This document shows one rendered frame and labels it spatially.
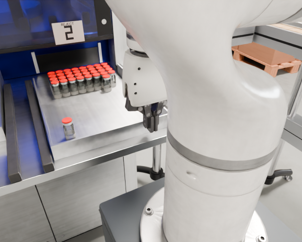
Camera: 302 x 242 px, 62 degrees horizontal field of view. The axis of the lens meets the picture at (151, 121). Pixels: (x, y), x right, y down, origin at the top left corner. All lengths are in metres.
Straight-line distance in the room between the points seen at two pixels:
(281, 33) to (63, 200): 1.18
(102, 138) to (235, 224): 0.31
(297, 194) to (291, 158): 0.34
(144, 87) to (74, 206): 0.85
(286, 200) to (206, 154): 1.52
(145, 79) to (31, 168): 0.27
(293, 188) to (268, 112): 1.62
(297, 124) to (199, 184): 1.12
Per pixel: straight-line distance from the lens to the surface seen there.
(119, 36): 0.86
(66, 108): 0.68
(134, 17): 0.16
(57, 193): 1.13
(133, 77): 0.44
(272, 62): 3.22
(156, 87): 0.46
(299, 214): 1.71
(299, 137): 1.37
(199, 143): 0.24
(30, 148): 0.58
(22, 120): 0.68
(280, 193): 1.78
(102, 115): 0.63
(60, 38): 0.81
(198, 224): 0.32
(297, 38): 1.26
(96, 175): 1.12
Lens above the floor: 1.22
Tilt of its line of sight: 34 degrees down
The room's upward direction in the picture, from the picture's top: straight up
